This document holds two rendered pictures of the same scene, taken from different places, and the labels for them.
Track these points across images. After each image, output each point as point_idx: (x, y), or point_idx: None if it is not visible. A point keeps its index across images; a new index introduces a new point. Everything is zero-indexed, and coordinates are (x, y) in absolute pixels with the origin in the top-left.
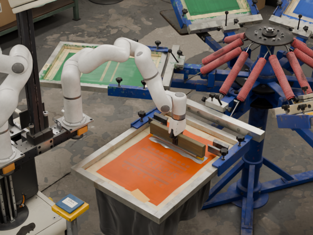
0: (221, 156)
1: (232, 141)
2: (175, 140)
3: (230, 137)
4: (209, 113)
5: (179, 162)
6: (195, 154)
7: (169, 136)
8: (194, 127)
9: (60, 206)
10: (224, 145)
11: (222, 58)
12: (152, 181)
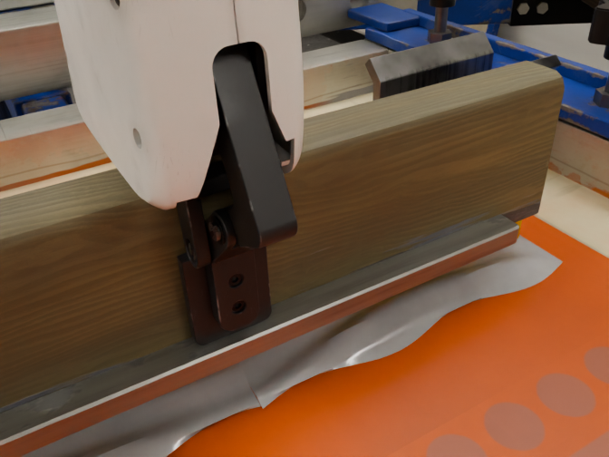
0: (567, 102)
1: (344, 75)
2: (253, 256)
3: (318, 61)
4: (52, 20)
5: (523, 421)
6: (487, 219)
7: (262, 219)
8: (33, 180)
9: None
10: (464, 53)
11: None
12: None
